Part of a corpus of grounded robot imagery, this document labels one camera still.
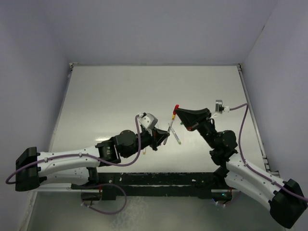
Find red pen cap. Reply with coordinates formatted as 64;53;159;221
173;104;179;115

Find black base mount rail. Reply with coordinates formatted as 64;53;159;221
71;166;241;202

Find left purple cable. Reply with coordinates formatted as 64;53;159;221
5;114;145;185

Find aluminium frame rail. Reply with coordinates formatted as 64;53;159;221
236;64;280;177

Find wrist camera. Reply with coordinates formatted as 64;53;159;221
138;113;158;131
211;100;230;118

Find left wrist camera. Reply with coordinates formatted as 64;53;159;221
138;113;158;131

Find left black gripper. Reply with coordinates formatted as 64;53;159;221
123;126;169;158

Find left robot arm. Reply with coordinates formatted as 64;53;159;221
13;128;169;192

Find red-end white pen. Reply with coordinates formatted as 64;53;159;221
168;112;176;132

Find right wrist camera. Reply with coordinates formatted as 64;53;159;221
211;100;230;118

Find green-end white pen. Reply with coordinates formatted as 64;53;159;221
171;128;181;145

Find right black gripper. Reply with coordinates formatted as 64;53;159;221
175;108;218;149

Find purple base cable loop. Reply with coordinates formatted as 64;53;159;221
80;182;128;215

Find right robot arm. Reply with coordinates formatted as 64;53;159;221
175;108;308;229

